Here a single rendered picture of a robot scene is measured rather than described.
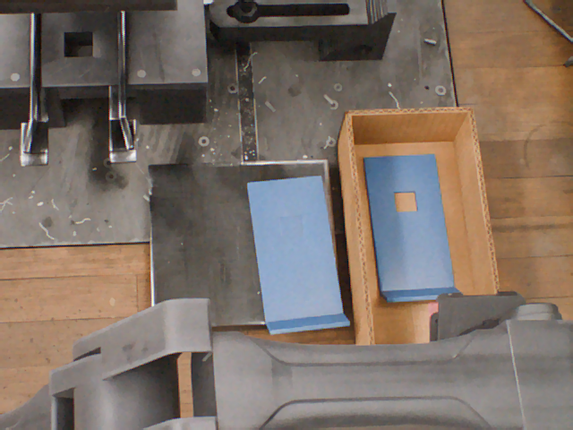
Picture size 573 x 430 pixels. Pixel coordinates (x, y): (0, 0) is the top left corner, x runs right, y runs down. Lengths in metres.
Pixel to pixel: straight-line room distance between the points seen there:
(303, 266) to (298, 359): 0.40
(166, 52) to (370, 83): 0.22
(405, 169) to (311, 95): 0.12
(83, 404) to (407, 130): 0.51
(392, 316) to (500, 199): 0.17
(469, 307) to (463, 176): 0.26
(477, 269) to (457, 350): 0.39
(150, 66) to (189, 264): 0.18
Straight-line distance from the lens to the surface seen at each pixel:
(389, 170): 1.06
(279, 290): 0.99
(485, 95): 1.13
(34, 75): 1.01
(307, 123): 1.09
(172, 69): 1.01
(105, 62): 1.02
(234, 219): 1.02
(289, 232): 1.01
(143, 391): 0.64
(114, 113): 0.99
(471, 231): 1.04
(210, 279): 1.00
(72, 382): 0.66
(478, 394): 0.64
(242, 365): 0.59
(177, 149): 1.07
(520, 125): 1.13
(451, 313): 0.82
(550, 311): 0.69
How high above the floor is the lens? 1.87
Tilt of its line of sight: 68 degrees down
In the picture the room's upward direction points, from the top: 12 degrees clockwise
